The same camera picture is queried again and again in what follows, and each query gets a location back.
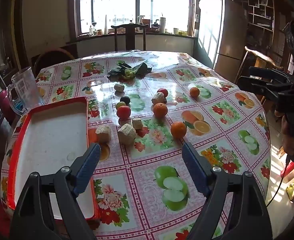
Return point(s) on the wicker chair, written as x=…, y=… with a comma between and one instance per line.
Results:
x=54, y=50

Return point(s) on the beige root chunk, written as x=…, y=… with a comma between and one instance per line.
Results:
x=119, y=88

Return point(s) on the floral fruit print tablecloth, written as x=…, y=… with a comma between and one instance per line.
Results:
x=142, y=180

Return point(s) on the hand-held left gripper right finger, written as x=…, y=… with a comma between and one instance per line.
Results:
x=195, y=170

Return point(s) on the person's right hand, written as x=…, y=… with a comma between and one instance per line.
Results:
x=288, y=135

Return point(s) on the white thermos jug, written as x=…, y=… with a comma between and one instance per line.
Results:
x=162, y=26

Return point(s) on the green round fruit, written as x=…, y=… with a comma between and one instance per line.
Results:
x=120, y=105

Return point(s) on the small red tomato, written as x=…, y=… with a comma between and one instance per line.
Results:
x=163, y=92

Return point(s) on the white cup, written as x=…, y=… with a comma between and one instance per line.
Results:
x=175, y=31

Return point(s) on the yellow green packet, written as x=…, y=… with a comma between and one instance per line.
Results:
x=291, y=191

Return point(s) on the white spray bottle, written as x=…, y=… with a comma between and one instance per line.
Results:
x=140, y=23

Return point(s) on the window with frame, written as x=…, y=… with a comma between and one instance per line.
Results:
x=117, y=0

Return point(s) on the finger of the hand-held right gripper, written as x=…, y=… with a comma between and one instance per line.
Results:
x=259, y=86
x=266, y=72

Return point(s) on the red plastic stool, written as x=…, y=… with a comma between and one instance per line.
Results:
x=289, y=170

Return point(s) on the refrigerator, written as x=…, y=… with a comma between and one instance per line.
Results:
x=227, y=30

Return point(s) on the clear plastic pitcher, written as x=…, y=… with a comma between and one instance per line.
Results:
x=27, y=87

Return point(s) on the dark kettle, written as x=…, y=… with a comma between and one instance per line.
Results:
x=155, y=27

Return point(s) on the small jar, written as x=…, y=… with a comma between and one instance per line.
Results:
x=99, y=32

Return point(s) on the wooden shelf unit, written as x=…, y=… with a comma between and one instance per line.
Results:
x=261, y=17

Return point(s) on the brown wooden armchair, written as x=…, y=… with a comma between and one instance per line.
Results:
x=259, y=55

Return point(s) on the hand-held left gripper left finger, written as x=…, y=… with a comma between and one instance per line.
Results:
x=87, y=165

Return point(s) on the white cone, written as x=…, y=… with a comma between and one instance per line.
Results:
x=106, y=26

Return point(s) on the small white bottle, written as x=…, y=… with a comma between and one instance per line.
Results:
x=91, y=30

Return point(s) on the red tray with white inside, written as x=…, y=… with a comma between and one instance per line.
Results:
x=49, y=140

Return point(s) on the dark plum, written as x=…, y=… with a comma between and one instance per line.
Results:
x=125, y=99

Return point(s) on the maroon flask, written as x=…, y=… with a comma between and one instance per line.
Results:
x=3, y=105

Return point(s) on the small orange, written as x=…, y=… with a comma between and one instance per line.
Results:
x=194, y=92

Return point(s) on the large red tomato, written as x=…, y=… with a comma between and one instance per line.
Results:
x=123, y=112

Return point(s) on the leafy green vegetable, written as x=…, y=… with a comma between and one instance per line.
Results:
x=139, y=68

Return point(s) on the dark wooden chair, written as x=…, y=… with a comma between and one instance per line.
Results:
x=130, y=37

